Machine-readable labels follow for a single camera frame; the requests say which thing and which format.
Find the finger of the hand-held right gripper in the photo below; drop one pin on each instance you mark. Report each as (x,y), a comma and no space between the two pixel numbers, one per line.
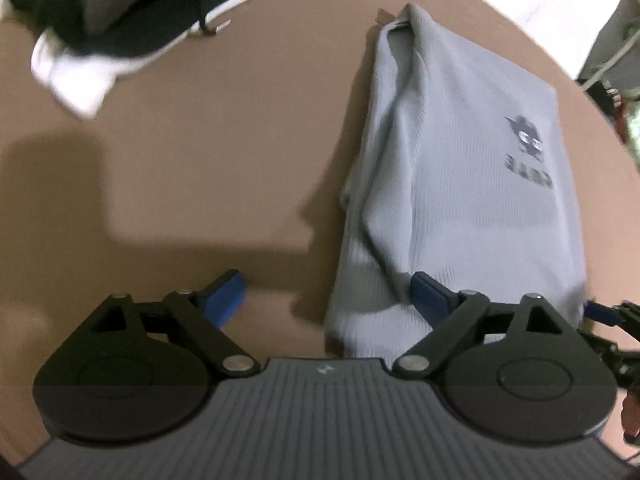
(598,311)

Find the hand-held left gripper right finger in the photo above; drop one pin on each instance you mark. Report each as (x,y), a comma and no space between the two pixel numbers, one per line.
(429,296)

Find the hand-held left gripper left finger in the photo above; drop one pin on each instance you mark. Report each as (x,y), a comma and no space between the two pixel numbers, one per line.
(226,299)

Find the grey printed shirt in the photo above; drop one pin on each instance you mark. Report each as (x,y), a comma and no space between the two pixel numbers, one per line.
(450,185)

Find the colourful clutter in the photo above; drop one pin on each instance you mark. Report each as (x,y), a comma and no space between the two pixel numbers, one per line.
(627,120)

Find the white cloth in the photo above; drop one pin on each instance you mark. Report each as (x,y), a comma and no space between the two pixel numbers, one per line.
(540,5)

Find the dark garment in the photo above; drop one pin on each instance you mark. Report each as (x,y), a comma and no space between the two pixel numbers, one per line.
(115,5)

